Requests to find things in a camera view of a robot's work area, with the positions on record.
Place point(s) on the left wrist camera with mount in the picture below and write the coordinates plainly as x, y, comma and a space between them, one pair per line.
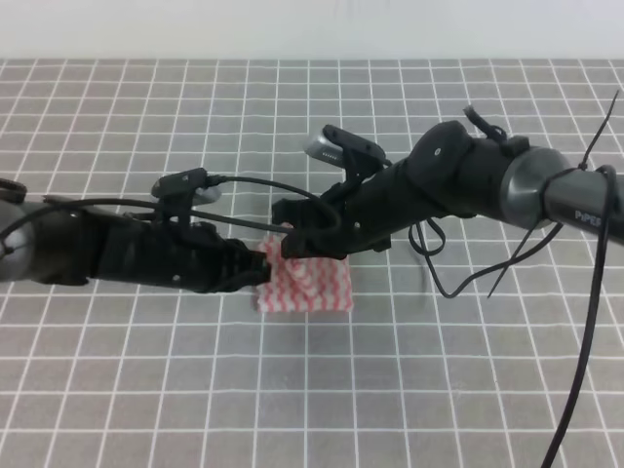
183, 191

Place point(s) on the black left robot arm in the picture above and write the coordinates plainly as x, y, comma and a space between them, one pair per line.
64, 242

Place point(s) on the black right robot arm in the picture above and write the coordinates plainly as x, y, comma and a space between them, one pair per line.
448, 172

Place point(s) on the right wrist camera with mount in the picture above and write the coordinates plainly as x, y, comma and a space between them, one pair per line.
360, 158

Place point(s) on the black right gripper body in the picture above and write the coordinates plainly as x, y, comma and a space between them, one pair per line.
382, 206

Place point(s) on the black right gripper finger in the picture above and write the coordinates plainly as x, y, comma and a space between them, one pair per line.
303, 214
327, 243

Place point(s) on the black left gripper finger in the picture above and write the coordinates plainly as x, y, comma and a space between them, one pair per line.
246, 268

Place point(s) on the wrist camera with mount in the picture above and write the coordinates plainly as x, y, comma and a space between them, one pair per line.
360, 158
183, 191

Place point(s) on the pink white wavy-striped towel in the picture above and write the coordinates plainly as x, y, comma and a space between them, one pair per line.
303, 285

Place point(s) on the grey grid-pattern tablecloth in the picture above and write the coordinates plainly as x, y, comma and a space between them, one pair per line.
122, 376

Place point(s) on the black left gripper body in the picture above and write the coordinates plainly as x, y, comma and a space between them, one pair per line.
131, 251

